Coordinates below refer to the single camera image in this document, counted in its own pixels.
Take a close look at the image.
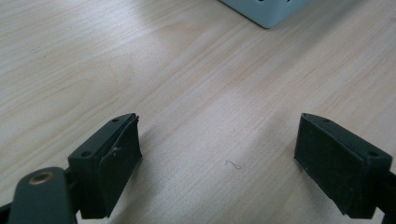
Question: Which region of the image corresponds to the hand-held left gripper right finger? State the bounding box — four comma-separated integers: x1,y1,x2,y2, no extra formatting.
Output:
293,112,394,219

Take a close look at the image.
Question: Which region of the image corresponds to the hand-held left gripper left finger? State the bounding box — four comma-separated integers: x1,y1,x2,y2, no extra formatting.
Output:
67,112,144,220

